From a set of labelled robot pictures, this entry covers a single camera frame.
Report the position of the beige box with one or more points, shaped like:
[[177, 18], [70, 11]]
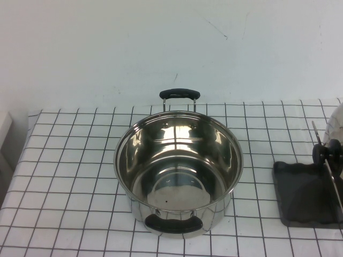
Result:
[[5, 134]]

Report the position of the white black-grid tablecloth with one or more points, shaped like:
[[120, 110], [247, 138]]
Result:
[[67, 187]]

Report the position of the stainless steel pot lid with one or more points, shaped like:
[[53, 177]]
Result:
[[335, 125]]

